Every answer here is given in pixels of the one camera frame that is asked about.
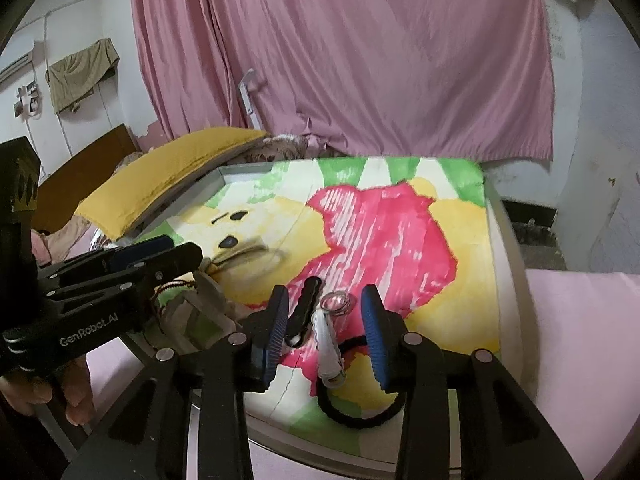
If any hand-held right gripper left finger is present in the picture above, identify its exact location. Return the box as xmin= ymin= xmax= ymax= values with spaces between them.
xmin=60 ymin=284 xmax=291 ymax=480

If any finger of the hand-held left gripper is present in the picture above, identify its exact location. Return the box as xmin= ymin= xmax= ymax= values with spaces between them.
xmin=34 ymin=233 xmax=176 ymax=287
xmin=42 ymin=241 xmax=204 ymax=322

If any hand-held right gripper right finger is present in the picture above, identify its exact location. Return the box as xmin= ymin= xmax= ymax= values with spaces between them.
xmin=360 ymin=284 xmax=586 ymax=480

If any black hair clip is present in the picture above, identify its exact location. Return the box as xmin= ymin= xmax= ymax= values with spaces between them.
xmin=284 ymin=276 xmax=322 ymax=348

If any white hair clip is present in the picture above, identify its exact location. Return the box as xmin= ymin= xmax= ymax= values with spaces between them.
xmin=310 ymin=307 xmax=347 ymax=389

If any silver hair claw clip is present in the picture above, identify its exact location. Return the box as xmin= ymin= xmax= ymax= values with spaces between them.
xmin=161 ymin=269 xmax=240 ymax=357

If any black hair tie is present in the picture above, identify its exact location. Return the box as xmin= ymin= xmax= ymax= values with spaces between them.
xmin=315 ymin=336 xmax=410 ymax=429

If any person's left hand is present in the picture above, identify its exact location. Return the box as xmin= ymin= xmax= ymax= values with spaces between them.
xmin=0 ymin=347 xmax=97 ymax=430

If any yellow pillow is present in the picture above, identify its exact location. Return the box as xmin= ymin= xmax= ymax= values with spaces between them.
xmin=74 ymin=128 xmax=272 ymax=242

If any wooden headboard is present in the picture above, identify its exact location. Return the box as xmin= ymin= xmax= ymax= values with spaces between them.
xmin=36 ymin=125 xmax=144 ymax=235

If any colourful printed tray cloth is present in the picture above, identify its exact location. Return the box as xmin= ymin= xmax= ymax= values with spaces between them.
xmin=136 ymin=156 xmax=502 ymax=457

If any floral pillow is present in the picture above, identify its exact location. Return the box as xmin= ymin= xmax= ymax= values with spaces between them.
xmin=30 ymin=132 xmax=328 ymax=267

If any green hanging cloth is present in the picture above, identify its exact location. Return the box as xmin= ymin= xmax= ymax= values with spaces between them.
xmin=45 ymin=38 xmax=121 ymax=115

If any white air conditioner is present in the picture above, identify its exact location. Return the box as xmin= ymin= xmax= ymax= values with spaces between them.
xmin=0 ymin=41 xmax=37 ymax=85

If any pink bed sheet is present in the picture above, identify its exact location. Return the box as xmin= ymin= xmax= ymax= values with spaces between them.
xmin=82 ymin=269 xmax=640 ymax=480

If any pink curtain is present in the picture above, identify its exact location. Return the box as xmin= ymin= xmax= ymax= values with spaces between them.
xmin=129 ymin=0 xmax=557 ymax=164

